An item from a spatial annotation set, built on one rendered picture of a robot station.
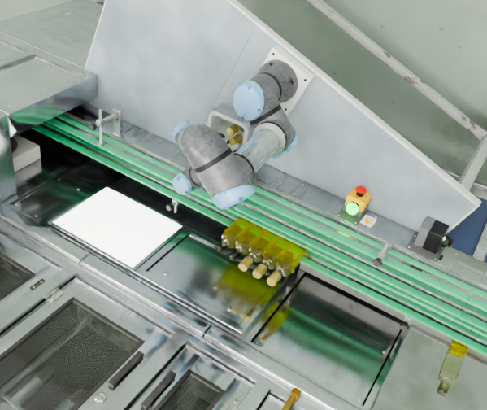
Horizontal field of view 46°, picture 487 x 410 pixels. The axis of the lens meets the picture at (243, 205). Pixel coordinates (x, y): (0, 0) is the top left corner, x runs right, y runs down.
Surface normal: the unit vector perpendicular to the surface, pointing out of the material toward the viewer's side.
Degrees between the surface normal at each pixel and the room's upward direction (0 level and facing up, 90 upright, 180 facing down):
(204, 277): 90
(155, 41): 0
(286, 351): 90
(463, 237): 90
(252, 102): 7
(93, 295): 90
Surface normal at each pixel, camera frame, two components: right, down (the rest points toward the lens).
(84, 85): 0.85, 0.40
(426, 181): -0.51, 0.47
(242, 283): 0.13, -0.79
